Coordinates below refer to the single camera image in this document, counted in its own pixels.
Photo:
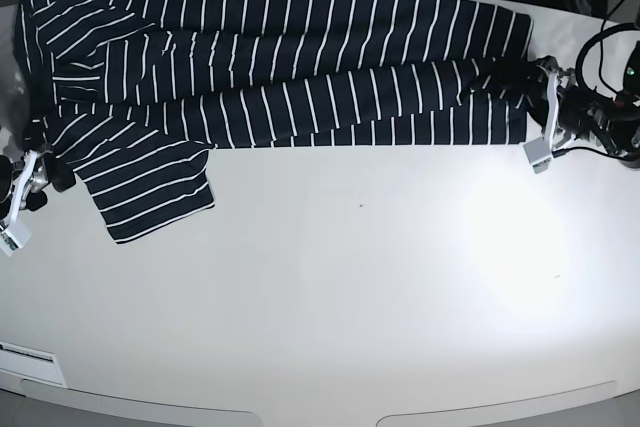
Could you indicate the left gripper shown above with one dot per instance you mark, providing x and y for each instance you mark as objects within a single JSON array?
[{"x": 576, "y": 113}]

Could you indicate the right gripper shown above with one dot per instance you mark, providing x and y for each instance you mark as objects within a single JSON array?
[{"x": 40, "y": 168}]

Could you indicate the navy white striped T-shirt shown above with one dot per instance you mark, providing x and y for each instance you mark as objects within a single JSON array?
[{"x": 132, "y": 95}]

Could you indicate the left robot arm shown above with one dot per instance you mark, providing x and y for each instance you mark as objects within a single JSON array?
[{"x": 619, "y": 112}]

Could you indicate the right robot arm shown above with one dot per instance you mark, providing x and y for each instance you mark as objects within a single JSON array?
[{"x": 10, "y": 171}]

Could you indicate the white label sticker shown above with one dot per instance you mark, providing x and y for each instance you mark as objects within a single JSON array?
[{"x": 31, "y": 364}]

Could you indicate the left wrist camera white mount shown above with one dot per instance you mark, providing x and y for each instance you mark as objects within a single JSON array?
[{"x": 547, "y": 90}]

